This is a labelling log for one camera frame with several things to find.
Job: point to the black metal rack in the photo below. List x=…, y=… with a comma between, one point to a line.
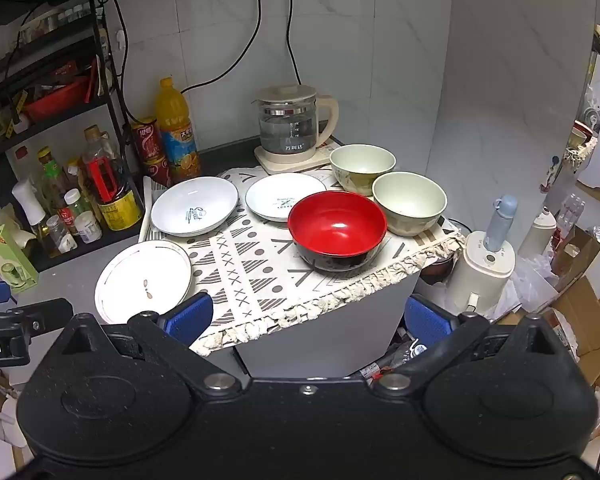
x=55, y=259

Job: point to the orange juice bottle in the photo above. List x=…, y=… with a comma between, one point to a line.
x=175, y=125

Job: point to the red and black bowl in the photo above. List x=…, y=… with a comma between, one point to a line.
x=337, y=225

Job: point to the white-topped oil bottle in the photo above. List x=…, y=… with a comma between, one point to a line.
x=27, y=200

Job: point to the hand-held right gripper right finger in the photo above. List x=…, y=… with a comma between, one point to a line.
x=427, y=322

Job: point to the white thermos flask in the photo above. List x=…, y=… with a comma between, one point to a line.
x=539, y=235

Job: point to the white-capped jar of powder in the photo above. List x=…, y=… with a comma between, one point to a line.
x=87, y=227

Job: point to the red drink can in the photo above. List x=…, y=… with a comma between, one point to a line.
x=157, y=171
x=146, y=137

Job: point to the large blue-rimmed white plate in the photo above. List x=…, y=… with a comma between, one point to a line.
x=195, y=205

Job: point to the pale blue thermos bottle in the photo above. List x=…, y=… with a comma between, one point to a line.
x=502, y=220

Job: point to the pale green carton box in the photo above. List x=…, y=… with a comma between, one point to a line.
x=5, y=260

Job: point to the brown cardboard box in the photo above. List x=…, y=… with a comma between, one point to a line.
x=587, y=320

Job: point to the cream kettle base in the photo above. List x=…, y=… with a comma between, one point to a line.
x=290, y=161

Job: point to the white countertop appliance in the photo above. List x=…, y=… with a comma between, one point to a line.
x=480, y=272

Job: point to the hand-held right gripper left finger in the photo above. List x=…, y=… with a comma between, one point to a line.
x=190, y=317

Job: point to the red plastic basket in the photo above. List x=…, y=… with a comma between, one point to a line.
x=55, y=99

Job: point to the small clear shaker jar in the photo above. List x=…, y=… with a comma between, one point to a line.
x=60, y=235

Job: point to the row of spice jars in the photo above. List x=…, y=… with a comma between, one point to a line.
x=65, y=17

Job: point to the pale crumpled paper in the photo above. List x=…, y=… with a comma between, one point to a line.
x=15, y=222

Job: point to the red-capped clear bottle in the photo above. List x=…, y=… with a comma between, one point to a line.
x=22, y=157

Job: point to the yellow-capped green-label bottle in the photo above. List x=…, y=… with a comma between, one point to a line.
x=50, y=180

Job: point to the white plate with flower print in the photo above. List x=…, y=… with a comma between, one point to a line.
x=140, y=277

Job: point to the white wall hook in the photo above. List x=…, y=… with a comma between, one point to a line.
x=121, y=37

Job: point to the small blue-rimmed white plate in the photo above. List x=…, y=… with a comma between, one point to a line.
x=280, y=200

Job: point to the yellow seasoning bottle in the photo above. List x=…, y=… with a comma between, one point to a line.
x=76, y=172

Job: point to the dark red pot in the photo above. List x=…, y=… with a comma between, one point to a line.
x=436, y=269

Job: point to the open cardboard box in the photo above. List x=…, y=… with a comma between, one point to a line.
x=577, y=252

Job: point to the patterned fringed table cloth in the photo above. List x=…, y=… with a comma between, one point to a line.
x=250, y=265

